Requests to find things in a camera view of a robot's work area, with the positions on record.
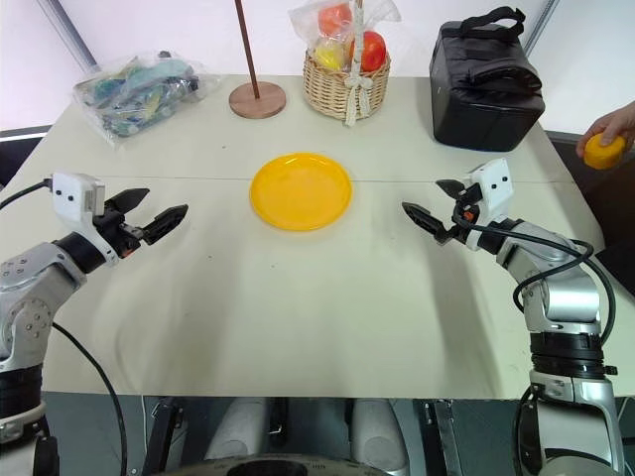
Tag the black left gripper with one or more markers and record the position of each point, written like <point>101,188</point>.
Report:
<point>116,233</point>

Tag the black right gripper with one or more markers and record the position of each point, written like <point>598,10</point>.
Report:
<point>469,205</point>

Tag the yellow-orange toy fruit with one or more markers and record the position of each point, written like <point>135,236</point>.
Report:
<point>602,154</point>

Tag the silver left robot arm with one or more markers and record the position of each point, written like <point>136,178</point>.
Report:
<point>30,292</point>

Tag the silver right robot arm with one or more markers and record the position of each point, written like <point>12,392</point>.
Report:
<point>565,297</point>

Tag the yellow plastic plate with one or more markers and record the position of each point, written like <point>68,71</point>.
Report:
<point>301,191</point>

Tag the red apple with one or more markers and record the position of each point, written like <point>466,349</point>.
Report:
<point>374,49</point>

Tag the yellow toy fruit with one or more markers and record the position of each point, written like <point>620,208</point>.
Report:
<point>330,54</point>

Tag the orange toy fruit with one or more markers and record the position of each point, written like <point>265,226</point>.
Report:
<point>335,19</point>

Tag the clear plastic fruit bag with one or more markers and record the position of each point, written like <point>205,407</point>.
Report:
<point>307,20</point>

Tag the person's bare hand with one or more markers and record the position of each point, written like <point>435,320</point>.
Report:
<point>612,124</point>

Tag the black soft carry bag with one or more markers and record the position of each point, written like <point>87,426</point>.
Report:
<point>481,99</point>

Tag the clear bag of colourful items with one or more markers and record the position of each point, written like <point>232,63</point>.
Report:
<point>139,96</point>

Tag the woven wicker basket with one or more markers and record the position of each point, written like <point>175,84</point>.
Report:
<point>342,89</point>

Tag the wooden stand with round base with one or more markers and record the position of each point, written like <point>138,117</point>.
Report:
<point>258,101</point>

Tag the beige table cloth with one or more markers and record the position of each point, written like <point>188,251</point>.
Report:
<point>297,307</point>

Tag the light grey rounded shell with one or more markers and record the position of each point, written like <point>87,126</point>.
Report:
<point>379,431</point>
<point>238,426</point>

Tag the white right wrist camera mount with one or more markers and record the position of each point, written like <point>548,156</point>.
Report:
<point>493,191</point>

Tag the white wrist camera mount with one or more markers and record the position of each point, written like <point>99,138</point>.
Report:
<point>493,191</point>
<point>72,193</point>

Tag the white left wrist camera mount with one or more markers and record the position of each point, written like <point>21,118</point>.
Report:
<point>72,193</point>

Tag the grey metal post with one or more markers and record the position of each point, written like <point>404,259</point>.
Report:
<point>541,22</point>
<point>69,35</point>

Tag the black table frame strut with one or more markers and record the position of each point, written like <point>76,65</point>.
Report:
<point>161,436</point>
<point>444,436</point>

